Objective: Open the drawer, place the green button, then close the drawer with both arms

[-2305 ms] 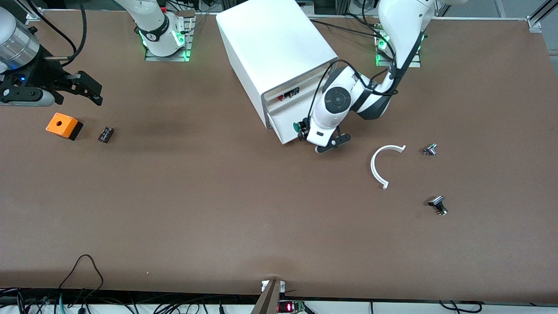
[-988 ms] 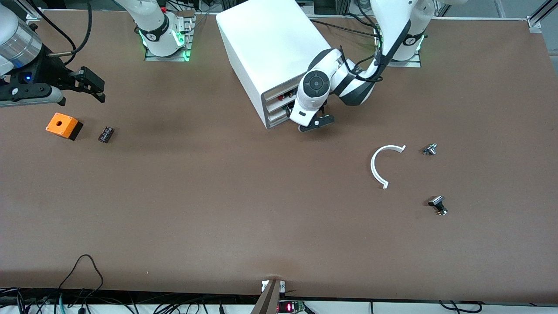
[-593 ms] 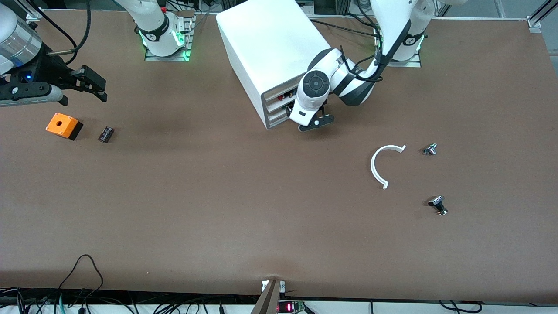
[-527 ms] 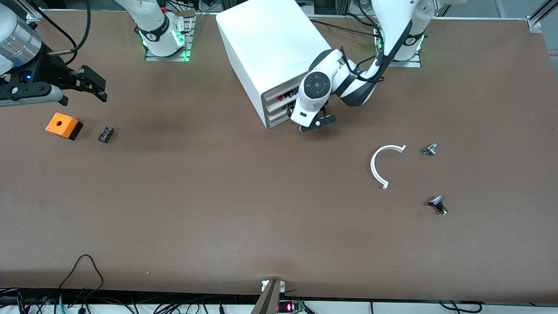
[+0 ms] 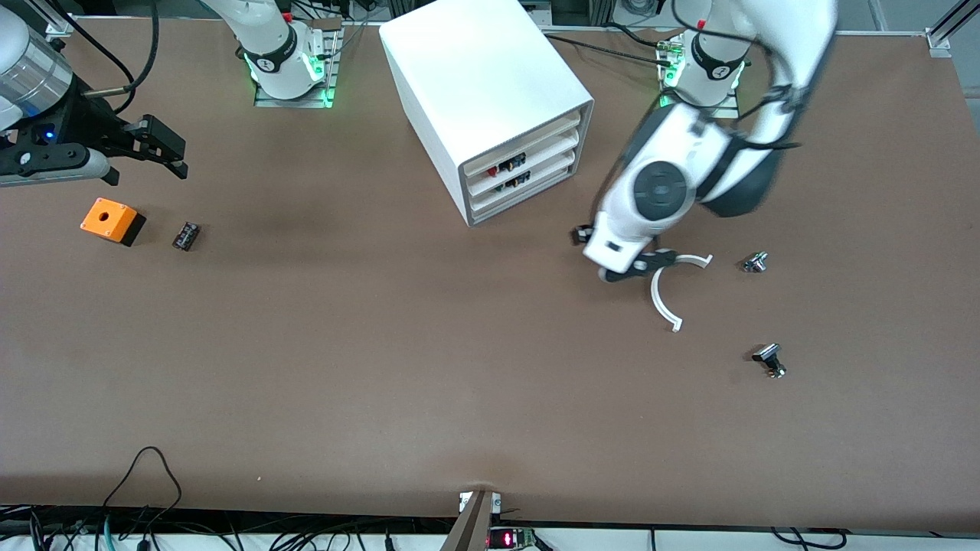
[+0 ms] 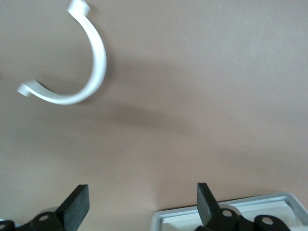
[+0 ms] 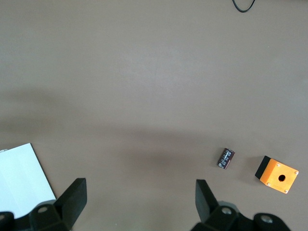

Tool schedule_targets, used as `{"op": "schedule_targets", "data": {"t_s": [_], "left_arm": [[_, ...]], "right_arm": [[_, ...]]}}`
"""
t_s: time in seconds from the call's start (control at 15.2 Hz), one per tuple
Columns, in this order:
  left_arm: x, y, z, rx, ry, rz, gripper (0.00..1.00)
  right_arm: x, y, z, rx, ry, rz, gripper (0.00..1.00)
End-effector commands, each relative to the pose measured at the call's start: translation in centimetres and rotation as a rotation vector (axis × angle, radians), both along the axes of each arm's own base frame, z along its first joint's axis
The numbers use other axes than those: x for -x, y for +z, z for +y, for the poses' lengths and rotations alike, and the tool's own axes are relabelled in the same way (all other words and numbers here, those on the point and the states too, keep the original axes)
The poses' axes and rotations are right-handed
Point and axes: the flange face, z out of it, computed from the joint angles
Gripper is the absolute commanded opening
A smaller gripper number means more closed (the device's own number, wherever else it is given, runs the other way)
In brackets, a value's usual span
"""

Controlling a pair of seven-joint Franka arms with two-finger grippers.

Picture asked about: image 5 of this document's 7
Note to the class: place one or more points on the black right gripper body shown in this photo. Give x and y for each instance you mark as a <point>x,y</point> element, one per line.
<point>86,122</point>

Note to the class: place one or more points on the white plastic drawer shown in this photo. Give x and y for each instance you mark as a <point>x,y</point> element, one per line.
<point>545,157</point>
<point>536,139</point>
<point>536,190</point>

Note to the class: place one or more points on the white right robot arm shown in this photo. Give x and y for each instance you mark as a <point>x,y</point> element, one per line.
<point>272,30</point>

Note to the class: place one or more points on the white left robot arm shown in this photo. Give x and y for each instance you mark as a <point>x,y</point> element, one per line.
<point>666,184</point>

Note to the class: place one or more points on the orange button box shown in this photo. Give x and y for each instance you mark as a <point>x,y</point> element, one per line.
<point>107,216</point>

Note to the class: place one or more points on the white drawer cabinet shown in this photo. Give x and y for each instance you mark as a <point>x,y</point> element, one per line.
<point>475,69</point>

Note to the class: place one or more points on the small black terminal block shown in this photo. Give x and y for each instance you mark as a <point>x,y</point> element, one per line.
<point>186,236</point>

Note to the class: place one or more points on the white curved plastic strip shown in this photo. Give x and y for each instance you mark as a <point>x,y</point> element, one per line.
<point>658,302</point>

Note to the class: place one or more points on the device with red display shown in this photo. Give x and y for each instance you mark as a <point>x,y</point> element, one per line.
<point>509,539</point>

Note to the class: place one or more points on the aluminium frame profile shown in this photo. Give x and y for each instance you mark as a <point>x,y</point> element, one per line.
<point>945,34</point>
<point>60,29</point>

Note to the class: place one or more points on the red and black switch part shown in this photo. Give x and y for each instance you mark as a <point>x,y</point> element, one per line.
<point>509,163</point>

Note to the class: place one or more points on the silver knob switch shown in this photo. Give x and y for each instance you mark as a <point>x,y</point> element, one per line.
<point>754,262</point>

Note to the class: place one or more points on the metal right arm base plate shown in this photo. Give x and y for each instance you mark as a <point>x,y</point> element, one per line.
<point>325,46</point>

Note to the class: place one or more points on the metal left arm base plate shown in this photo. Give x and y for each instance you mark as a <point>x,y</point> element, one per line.
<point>731,107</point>

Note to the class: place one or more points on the black key switch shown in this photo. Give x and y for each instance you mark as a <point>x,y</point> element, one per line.
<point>768,356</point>

